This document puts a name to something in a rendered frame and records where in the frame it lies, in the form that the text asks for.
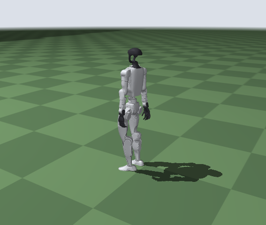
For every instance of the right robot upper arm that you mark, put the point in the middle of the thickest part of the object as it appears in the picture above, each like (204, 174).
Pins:
(144, 82)

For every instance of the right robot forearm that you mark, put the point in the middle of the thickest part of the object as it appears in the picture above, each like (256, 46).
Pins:
(144, 97)

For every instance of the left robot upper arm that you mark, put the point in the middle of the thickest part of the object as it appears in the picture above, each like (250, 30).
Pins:
(125, 74)

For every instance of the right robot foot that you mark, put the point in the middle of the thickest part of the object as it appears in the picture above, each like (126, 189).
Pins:
(139, 163)

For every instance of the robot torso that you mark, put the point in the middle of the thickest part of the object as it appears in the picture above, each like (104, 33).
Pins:
(135, 85)

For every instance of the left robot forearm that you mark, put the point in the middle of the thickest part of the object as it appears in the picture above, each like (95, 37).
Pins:
(122, 101)

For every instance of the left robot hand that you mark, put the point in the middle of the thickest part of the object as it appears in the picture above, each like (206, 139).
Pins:
(121, 119)

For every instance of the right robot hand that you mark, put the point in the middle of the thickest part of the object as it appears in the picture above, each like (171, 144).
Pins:
(146, 111)

